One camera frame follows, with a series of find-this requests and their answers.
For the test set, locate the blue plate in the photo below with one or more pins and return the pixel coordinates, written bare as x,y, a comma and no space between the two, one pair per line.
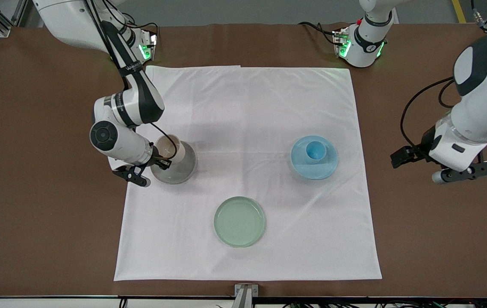
314,169

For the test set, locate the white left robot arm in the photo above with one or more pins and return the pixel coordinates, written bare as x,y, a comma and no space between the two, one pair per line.
482,115

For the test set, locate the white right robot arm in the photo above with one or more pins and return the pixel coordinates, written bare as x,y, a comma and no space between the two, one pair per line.
123,145

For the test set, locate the green plate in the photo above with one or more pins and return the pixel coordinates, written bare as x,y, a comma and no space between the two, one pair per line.
240,221

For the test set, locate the metal table edge bracket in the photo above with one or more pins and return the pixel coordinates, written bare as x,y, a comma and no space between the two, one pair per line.
246,293

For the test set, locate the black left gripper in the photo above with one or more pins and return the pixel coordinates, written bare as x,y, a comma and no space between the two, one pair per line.
424,145

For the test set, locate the white cloth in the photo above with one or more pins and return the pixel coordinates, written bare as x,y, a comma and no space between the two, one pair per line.
247,107

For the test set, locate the gray plate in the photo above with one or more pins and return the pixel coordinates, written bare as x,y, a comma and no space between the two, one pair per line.
185,164

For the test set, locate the blue cup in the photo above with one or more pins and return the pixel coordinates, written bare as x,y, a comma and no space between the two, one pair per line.
315,150

